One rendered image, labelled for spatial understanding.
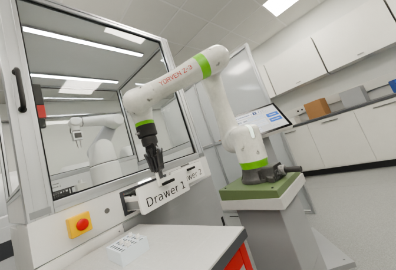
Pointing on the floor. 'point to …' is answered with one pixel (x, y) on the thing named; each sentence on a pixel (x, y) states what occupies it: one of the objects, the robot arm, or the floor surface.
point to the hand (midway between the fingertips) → (159, 178)
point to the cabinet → (180, 201)
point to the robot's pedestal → (279, 231)
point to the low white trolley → (178, 249)
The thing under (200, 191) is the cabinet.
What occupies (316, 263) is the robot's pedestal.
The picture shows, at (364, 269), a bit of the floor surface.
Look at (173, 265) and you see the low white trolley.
